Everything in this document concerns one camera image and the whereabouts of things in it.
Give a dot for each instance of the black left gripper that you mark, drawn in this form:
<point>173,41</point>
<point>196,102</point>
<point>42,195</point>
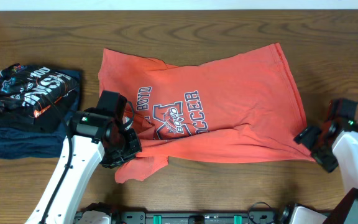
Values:
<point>128,149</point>

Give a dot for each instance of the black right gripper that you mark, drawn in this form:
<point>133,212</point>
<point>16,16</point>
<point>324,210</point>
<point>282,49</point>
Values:
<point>306,136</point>

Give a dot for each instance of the red soccer t-shirt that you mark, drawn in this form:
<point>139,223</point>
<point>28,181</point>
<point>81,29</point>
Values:
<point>241,109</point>

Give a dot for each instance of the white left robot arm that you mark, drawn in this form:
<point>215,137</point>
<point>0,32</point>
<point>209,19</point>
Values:
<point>98,136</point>

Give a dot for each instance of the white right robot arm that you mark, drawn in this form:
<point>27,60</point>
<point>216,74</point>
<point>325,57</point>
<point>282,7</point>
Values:
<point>334,145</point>

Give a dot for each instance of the black printed folded t-shirt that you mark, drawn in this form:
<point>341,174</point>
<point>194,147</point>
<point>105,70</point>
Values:
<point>32,97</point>

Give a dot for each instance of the navy folded t-shirt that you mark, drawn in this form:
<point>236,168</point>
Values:
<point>17,144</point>

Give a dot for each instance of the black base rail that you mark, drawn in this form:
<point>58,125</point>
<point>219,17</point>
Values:
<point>179,217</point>

